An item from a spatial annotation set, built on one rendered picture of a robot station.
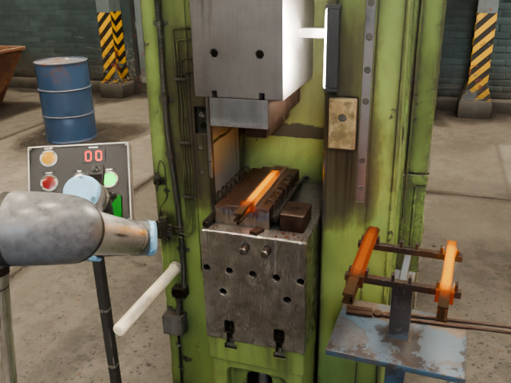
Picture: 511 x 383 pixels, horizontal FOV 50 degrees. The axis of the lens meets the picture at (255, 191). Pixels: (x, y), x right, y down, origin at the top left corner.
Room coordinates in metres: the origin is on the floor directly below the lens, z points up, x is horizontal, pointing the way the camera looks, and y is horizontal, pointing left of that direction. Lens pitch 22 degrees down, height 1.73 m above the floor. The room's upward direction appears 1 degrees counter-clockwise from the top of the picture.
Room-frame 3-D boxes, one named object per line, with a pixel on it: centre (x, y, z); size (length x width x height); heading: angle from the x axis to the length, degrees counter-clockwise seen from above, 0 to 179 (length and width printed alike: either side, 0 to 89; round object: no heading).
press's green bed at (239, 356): (1.90, -0.07, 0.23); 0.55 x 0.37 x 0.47; 161
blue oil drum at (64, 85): (6.13, 2.13, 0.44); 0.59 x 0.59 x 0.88
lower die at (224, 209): (1.91, -0.02, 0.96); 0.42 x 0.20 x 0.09; 161
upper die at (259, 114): (1.91, -0.02, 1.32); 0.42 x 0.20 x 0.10; 161
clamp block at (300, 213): (1.71, -0.14, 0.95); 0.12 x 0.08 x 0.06; 161
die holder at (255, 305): (1.90, -0.07, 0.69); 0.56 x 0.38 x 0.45; 161
